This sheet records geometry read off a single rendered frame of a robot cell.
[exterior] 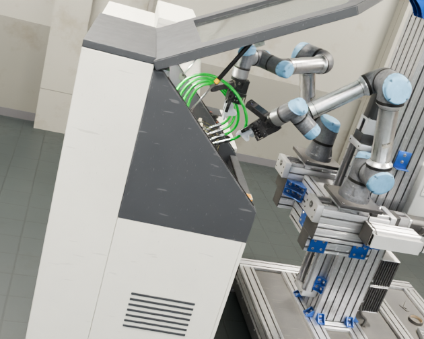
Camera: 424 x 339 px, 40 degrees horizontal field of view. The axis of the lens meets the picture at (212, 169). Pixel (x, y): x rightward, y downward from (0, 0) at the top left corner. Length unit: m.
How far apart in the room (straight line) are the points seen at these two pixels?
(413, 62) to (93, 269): 1.75
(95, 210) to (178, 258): 0.43
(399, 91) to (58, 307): 1.76
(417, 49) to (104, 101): 1.48
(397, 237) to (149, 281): 1.17
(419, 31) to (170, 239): 1.51
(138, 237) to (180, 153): 0.43
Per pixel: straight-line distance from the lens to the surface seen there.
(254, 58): 2.62
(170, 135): 2.34
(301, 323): 3.30
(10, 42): 5.47
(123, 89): 2.29
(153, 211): 2.48
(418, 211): 3.15
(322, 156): 3.18
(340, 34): 5.87
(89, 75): 2.28
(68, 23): 5.21
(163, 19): 2.94
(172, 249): 2.57
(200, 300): 2.73
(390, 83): 2.47
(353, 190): 2.77
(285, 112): 2.40
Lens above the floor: 1.96
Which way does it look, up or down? 21 degrees down
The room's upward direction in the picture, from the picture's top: 17 degrees clockwise
